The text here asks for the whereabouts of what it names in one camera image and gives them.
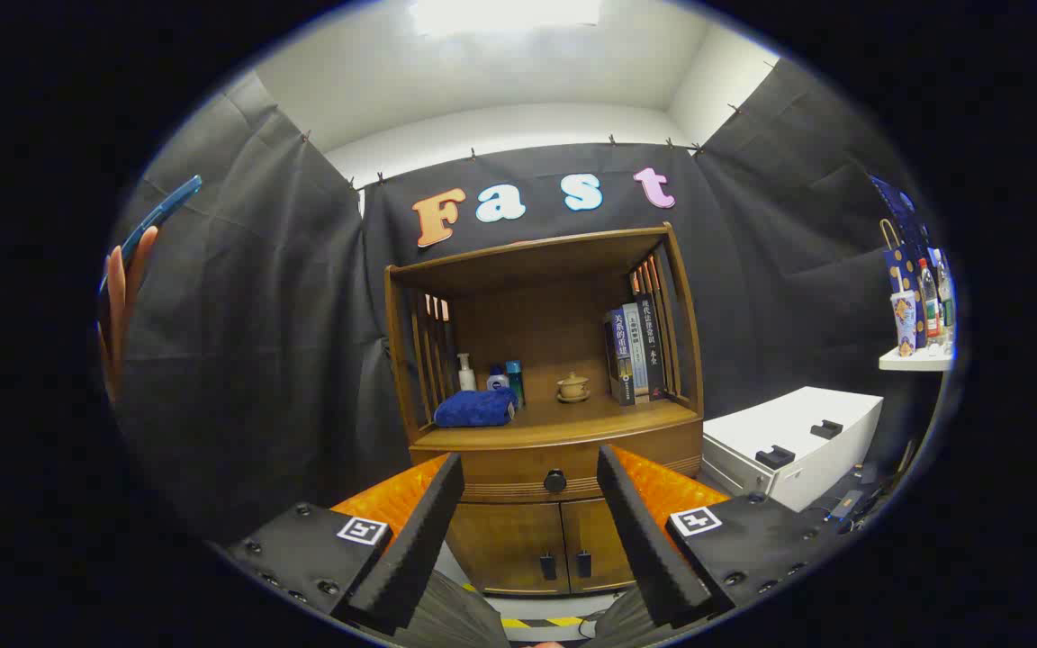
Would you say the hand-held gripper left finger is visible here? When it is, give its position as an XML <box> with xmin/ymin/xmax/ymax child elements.
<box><xmin>212</xmin><ymin>453</ymin><xmax>465</xmax><ymax>636</ymax></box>

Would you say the wooden drawer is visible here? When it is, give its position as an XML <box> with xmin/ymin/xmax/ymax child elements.
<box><xmin>446</xmin><ymin>421</ymin><xmax>704</xmax><ymax>503</ymax></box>

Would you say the clear bottle with red label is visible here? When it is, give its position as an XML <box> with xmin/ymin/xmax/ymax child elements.
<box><xmin>918</xmin><ymin>258</ymin><xmax>944</xmax><ymax>341</ymax></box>

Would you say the blue smartphone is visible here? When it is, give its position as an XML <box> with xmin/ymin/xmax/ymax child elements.
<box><xmin>100</xmin><ymin>175</ymin><xmax>203</xmax><ymax>293</ymax></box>

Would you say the white wall shelf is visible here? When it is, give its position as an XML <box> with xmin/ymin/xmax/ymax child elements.
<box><xmin>879</xmin><ymin>346</ymin><xmax>956</xmax><ymax>373</ymax></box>

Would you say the wooden cabinet door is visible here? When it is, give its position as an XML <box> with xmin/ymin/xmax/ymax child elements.
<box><xmin>560</xmin><ymin>497</ymin><xmax>636</xmax><ymax>595</ymax></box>
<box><xmin>445</xmin><ymin>502</ymin><xmax>569</xmax><ymax>597</ymax></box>

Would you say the patterned carton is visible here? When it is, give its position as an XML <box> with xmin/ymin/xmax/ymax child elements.
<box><xmin>890</xmin><ymin>290</ymin><xmax>920</xmax><ymax>356</ymax></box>

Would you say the wooden countertop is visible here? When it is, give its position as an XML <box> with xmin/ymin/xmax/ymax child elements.
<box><xmin>410</xmin><ymin>396</ymin><xmax>699</xmax><ymax>451</ymax></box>

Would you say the blue gift bag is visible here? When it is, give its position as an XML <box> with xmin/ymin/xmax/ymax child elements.
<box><xmin>879</xmin><ymin>219</ymin><xmax>932</xmax><ymax>347</ymax></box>

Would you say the blue folded towel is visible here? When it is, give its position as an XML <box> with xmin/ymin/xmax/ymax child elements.
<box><xmin>433</xmin><ymin>387</ymin><xmax>519</xmax><ymax>428</ymax></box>

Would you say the dark blue bag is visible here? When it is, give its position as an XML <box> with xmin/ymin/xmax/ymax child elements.
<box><xmin>870</xmin><ymin>174</ymin><xmax>924</xmax><ymax>262</ymax></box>

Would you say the white storage box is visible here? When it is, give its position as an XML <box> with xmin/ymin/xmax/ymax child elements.
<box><xmin>701</xmin><ymin>387</ymin><xmax>885</xmax><ymax>512</ymax></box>

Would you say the clear bottle with green label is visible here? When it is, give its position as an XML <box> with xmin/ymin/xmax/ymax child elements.
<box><xmin>935</xmin><ymin>256</ymin><xmax>958</xmax><ymax>347</ymax></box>

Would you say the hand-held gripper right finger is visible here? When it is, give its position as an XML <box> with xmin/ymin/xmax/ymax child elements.
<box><xmin>597</xmin><ymin>445</ymin><xmax>843</xmax><ymax>629</ymax></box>

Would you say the person's grey trouser leg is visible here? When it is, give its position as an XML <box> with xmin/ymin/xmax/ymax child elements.
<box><xmin>583</xmin><ymin>585</ymin><xmax>663</xmax><ymax>648</ymax></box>
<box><xmin>392</xmin><ymin>569</ymin><xmax>512</xmax><ymax>648</ymax></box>

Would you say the light blue book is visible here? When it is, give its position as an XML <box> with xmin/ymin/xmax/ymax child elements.
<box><xmin>622</xmin><ymin>302</ymin><xmax>650</xmax><ymax>401</ymax></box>

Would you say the wooden cabinet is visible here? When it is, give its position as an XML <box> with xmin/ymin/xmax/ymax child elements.
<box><xmin>383</xmin><ymin>223</ymin><xmax>707</xmax><ymax>597</ymax></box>

